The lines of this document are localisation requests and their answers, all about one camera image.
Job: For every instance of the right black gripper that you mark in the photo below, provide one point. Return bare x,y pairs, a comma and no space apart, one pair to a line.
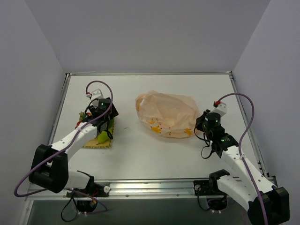
200,120

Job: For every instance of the translucent banana print plastic bag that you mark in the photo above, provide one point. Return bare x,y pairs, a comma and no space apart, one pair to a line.
167,115

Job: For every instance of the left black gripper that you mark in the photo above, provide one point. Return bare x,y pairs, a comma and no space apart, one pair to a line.
87,115

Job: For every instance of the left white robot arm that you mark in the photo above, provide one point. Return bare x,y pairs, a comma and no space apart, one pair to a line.
50,162

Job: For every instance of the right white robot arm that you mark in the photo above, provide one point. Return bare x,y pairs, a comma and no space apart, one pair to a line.
264,202

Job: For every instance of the green fake pear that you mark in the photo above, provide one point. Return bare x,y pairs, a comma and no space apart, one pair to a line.
103,137

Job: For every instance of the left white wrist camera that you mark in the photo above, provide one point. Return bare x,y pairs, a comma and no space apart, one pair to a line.
96,94

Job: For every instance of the aluminium front rail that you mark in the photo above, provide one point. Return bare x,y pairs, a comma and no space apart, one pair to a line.
151,189

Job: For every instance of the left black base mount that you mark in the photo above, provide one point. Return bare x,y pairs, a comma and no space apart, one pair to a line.
85,199

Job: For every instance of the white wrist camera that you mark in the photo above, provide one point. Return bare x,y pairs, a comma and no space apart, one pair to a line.
220,108
96,94

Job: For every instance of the yellow bamboo mat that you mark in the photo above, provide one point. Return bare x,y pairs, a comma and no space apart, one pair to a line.
93,144

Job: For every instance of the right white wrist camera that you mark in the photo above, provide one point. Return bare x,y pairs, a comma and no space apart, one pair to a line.
220,108

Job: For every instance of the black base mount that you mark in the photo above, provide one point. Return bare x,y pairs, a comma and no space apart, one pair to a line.
208,198
85,199

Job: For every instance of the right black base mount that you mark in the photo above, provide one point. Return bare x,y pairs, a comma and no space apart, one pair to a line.
208,198

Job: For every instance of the red fake fruit bunch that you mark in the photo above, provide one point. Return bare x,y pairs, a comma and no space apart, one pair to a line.
82,116

